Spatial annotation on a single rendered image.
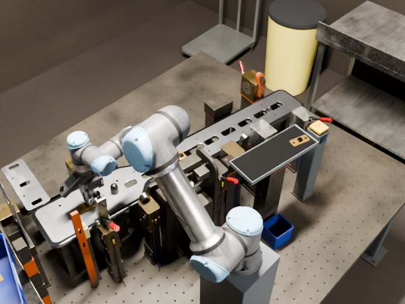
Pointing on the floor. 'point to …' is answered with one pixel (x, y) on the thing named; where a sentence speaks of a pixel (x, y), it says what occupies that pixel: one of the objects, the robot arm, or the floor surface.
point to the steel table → (354, 90)
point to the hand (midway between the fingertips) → (87, 202)
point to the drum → (291, 43)
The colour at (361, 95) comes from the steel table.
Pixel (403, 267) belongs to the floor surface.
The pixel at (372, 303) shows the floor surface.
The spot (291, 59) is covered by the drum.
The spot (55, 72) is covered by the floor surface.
